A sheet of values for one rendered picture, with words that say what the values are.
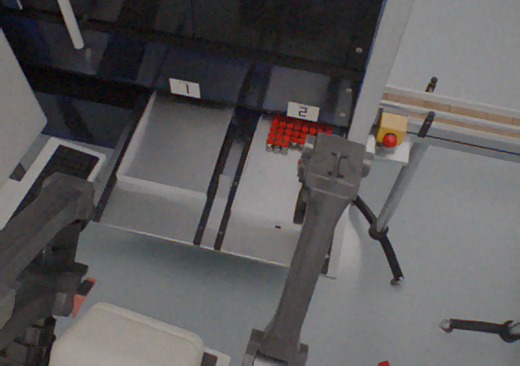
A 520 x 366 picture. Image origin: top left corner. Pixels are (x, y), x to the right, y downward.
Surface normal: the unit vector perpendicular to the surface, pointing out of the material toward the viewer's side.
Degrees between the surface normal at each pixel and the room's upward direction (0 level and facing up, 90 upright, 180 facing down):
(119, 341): 42
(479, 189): 0
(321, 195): 51
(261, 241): 0
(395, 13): 90
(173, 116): 0
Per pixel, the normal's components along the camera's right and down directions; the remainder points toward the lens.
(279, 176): 0.03, -0.52
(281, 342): -0.14, 0.32
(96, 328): 0.23, -0.93
